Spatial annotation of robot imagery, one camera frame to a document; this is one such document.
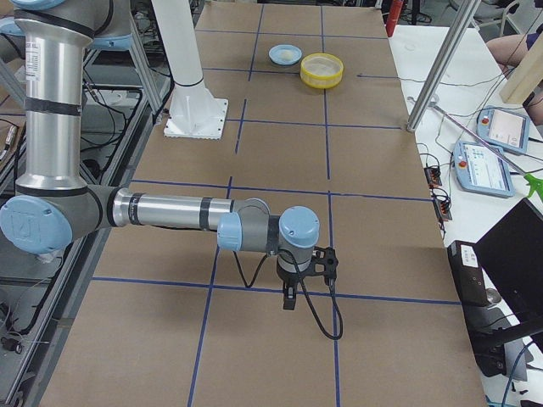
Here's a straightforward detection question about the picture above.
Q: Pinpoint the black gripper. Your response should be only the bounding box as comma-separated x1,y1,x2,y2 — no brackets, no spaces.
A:
277,270,305,310

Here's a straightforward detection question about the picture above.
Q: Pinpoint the yellow plastic steamer basket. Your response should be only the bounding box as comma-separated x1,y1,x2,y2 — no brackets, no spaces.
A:
299,53,344,89

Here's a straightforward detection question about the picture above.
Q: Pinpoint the lower orange circuit board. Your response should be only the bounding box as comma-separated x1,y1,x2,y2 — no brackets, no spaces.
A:
433,196,452,222

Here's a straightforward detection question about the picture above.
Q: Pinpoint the orange circuit board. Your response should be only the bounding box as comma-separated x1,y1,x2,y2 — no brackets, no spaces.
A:
424,166,442,188
433,196,452,222

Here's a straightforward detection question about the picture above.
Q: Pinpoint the brown paper table cover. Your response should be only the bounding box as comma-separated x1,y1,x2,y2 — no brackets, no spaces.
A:
41,3,485,406

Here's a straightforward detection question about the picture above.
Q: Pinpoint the upper orange circuit board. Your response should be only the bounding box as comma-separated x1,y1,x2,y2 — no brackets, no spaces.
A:
424,166,442,188

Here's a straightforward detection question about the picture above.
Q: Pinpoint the black desktop box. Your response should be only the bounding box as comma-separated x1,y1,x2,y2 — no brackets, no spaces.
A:
446,239,543,378

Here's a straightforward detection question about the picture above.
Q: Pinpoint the lower teach pendant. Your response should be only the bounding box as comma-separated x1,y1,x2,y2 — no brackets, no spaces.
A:
453,141,515,198

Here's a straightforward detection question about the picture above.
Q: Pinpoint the teach pendant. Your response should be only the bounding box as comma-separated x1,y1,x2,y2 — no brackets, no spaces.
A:
453,141,515,198
477,106,529,154

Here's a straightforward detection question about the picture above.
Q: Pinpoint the black computer monitor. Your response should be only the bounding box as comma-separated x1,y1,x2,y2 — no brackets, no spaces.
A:
473,197,543,327

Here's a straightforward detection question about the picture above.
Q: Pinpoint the light blue plate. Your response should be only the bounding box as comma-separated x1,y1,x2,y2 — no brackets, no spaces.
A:
268,44,303,66

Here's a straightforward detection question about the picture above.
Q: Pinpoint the upper teach pendant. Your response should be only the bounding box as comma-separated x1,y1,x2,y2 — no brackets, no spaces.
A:
477,106,529,154

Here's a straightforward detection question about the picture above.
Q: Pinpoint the red fire extinguisher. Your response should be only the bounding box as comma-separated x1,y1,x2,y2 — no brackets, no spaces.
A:
385,0,404,38

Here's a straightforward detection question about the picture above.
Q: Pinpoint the wooden board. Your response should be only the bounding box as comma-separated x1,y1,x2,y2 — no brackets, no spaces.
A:
500,35,543,104

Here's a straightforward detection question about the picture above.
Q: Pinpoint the seated person leg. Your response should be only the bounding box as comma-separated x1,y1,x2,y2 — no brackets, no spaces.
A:
486,32,540,73

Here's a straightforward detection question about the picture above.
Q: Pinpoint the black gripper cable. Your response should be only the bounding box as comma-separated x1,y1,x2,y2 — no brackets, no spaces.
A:
232,248,344,340

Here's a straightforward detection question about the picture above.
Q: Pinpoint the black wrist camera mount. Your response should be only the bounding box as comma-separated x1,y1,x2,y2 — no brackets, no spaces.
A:
306,247,339,287

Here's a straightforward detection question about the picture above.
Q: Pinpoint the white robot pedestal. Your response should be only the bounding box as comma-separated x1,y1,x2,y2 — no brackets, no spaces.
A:
152,0,228,140

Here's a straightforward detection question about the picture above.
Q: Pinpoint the aluminium frame side rack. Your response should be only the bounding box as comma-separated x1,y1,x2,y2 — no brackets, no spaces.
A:
1,42,171,406

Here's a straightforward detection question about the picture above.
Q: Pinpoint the green handled reach grabber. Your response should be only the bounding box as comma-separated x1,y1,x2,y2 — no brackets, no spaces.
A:
406,96,543,199

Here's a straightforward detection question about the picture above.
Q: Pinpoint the silver aluminium frame post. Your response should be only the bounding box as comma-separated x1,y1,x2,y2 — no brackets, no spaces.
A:
406,0,481,132

